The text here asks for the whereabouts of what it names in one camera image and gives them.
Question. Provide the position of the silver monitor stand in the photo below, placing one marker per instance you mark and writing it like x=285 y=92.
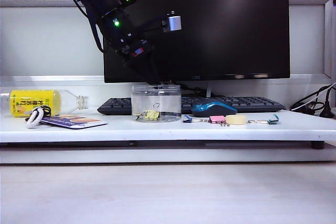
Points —
x=209 y=89

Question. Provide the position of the blue binder clip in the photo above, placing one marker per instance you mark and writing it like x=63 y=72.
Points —
x=187 y=119

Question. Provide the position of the purple orange card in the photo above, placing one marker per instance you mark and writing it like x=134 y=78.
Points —
x=76 y=122

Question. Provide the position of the pink binder clip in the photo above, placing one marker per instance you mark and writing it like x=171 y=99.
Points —
x=217 y=119

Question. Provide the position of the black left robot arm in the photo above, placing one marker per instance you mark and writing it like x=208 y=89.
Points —
x=110 y=3

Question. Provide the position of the white lower base panel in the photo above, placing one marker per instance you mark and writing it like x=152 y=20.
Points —
x=157 y=155

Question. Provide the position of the yellow binder clip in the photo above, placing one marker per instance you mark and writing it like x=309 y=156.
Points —
x=140 y=116
x=152 y=115

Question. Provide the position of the round transparent plastic jar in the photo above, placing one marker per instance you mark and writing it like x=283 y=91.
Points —
x=157 y=100

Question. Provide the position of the black computer monitor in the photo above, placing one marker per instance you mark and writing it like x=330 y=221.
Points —
x=236 y=24

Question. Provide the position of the white desk riser board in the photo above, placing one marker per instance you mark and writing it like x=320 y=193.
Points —
x=157 y=130

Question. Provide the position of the teal binder clip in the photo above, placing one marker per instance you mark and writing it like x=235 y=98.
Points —
x=274 y=120

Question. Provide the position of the clear bottle yellow label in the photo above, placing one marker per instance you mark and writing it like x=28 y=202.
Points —
x=36 y=103

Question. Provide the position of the black riser foot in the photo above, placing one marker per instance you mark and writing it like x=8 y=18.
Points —
x=317 y=145

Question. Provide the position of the beige tape roll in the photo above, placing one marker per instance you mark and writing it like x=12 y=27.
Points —
x=236 y=119

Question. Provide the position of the blue black computer mouse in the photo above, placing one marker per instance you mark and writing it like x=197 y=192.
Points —
x=215 y=109

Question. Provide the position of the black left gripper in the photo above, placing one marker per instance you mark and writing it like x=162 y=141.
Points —
x=134 y=48

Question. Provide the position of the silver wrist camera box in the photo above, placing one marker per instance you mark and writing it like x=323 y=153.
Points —
x=174 y=22

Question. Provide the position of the black power plug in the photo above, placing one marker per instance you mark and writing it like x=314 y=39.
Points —
x=328 y=111

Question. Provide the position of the black keyboard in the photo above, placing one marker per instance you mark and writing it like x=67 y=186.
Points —
x=249 y=103

